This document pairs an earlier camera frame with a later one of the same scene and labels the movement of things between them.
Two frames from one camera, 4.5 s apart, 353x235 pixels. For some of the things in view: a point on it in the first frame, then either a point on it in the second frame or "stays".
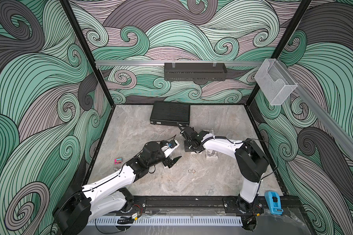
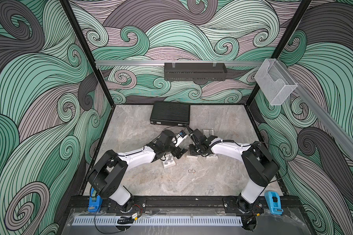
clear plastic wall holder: (275, 82) stays
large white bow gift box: (211, 153) stays
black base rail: (213, 205) stays
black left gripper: (166, 162) to (174, 153)
